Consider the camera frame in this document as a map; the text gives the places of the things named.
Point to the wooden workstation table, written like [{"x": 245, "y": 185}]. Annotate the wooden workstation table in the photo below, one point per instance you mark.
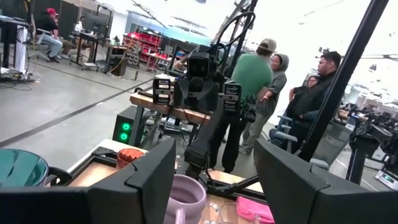
[{"x": 174, "y": 112}]

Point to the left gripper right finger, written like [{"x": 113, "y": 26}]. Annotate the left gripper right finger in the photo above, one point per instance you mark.
[{"x": 311, "y": 199}]

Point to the purple ribbed mug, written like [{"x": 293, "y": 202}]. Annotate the purple ribbed mug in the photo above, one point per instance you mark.
[{"x": 186, "y": 199}]

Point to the black computer monitor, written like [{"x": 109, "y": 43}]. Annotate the black computer monitor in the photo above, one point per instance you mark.
[{"x": 96, "y": 22}]

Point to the black computer box green light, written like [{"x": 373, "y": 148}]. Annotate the black computer box green light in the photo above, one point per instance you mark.
[{"x": 124, "y": 126}]

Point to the red storage bin rack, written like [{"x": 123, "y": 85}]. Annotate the red storage bin rack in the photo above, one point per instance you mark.
[{"x": 146, "y": 43}]

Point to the black bin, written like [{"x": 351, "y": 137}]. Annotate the black bin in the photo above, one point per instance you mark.
[{"x": 118, "y": 66}]

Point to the pink sponge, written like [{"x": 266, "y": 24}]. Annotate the pink sponge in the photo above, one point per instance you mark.
[{"x": 253, "y": 211}]

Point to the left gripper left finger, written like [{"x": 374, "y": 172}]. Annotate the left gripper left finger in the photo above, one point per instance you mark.
[{"x": 124, "y": 199}]

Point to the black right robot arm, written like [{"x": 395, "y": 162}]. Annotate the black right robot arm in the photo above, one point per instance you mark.
[{"x": 205, "y": 140}]

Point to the dark green plastic cup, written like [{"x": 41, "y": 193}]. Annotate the dark green plastic cup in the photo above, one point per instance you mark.
[{"x": 21, "y": 168}]

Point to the red transparent plastic tumbler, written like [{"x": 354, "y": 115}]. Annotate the red transparent plastic tumbler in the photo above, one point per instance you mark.
[{"x": 127, "y": 157}]

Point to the grey office chair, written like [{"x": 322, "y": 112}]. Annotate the grey office chair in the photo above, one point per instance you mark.
[{"x": 329, "y": 143}]

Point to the person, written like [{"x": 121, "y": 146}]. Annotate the person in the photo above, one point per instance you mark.
[
  {"x": 80, "y": 25},
  {"x": 49, "y": 31},
  {"x": 311, "y": 99},
  {"x": 273, "y": 90},
  {"x": 248, "y": 77},
  {"x": 306, "y": 85}
]

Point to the black aluminium rig frame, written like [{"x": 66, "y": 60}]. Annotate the black aluminium rig frame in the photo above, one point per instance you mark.
[{"x": 339, "y": 81}]

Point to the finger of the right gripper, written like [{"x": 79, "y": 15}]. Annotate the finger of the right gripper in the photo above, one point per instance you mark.
[
  {"x": 232, "y": 96},
  {"x": 161, "y": 91}
]

